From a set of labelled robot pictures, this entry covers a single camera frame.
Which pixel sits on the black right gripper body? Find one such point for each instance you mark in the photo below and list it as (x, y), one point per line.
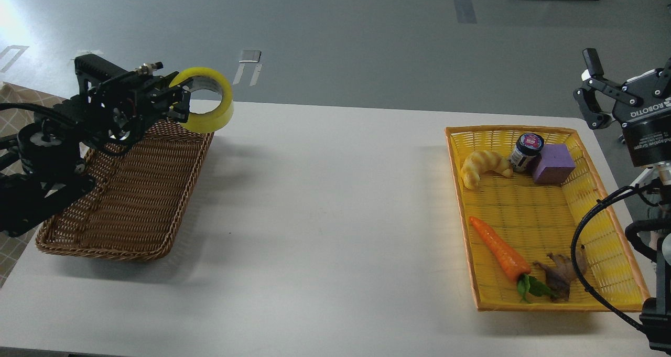
(645, 123)

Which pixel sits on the toy croissant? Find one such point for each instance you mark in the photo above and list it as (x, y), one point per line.
(481, 161)

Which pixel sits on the yellow plastic basket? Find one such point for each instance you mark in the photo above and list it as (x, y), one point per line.
(537, 220)

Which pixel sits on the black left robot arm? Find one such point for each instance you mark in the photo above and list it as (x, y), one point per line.
(49, 148)

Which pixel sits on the purple foam block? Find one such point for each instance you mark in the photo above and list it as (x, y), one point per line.
(553, 166)

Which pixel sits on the brown toy animal figure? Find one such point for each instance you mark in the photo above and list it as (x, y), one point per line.
(559, 277)

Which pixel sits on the yellow tape roll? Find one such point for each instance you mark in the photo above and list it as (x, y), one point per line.
(203, 78)

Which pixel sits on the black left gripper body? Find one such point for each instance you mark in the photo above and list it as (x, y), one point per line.
(135, 105)

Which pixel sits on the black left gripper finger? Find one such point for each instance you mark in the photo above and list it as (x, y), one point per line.
(164, 83)
(179, 104)

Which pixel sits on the toy carrot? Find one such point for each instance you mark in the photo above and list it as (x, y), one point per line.
(512, 263)

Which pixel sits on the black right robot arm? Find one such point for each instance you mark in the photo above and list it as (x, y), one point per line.
(649, 237)

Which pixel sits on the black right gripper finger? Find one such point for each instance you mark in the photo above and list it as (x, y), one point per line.
(593, 83)
(663, 78)

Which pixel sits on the beige checkered cloth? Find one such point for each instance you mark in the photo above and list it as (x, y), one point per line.
(11, 122)

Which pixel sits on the brown wicker basket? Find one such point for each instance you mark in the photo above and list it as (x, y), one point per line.
(137, 204)

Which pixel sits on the small dark jar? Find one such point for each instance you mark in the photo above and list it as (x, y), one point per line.
(527, 148)

